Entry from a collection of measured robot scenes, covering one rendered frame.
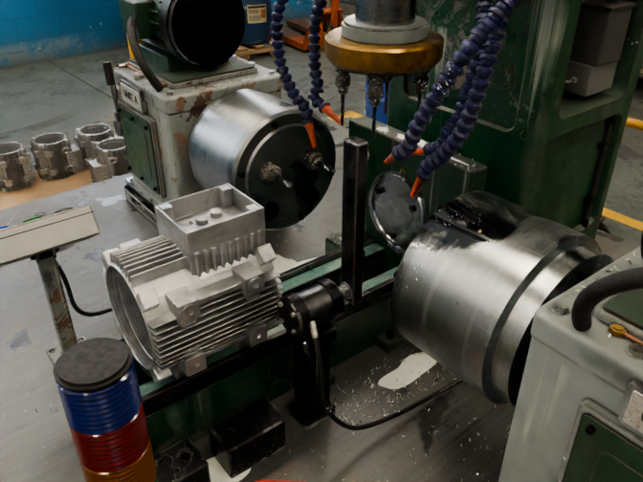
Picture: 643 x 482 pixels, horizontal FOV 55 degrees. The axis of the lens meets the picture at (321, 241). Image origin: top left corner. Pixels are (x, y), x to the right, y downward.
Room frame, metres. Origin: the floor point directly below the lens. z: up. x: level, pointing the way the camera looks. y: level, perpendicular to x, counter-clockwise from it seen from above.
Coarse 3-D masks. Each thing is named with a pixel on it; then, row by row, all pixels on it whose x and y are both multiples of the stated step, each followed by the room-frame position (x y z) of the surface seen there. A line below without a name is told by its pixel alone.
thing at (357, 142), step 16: (352, 144) 0.74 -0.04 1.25; (352, 160) 0.74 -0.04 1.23; (352, 176) 0.74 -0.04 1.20; (352, 192) 0.74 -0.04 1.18; (352, 208) 0.74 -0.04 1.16; (352, 224) 0.74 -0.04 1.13; (352, 240) 0.74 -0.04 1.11; (352, 256) 0.74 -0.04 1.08; (352, 272) 0.74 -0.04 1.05; (352, 288) 0.74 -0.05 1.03; (352, 304) 0.74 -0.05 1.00
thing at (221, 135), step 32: (224, 96) 1.21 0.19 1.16; (256, 96) 1.20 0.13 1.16; (192, 128) 1.20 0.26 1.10; (224, 128) 1.11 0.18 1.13; (256, 128) 1.07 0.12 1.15; (288, 128) 1.10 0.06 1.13; (320, 128) 1.14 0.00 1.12; (192, 160) 1.15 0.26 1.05; (224, 160) 1.06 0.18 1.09; (256, 160) 1.06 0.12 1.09; (288, 160) 1.10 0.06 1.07; (320, 160) 1.10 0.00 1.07; (256, 192) 1.05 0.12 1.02; (288, 192) 1.10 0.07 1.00; (320, 192) 1.15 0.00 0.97; (288, 224) 1.10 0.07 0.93
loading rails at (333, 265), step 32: (320, 256) 0.98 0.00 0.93; (384, 256) 1.02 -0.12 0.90; (288, 288) 0.89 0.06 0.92; (384, 288) 0.88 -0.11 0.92; (352, 320) 0.84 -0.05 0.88; (384, 320) 0.89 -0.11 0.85; (224, 352) 0.72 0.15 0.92; (256, 352) 0.72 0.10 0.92; (288, 352) 0.76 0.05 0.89; (352, 352) 0.84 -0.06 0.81; (160, 384) 0.65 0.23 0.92; (192, 384) 0.65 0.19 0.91; (224, 384) 0.68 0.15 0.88; (256, 384) 0.72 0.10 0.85; (288, 384) 0.76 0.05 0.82; (160, 416) 0.62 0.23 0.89; (192, 416) 0.65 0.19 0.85; (224, 416) 0.68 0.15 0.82; (160, 448) 0.62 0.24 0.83
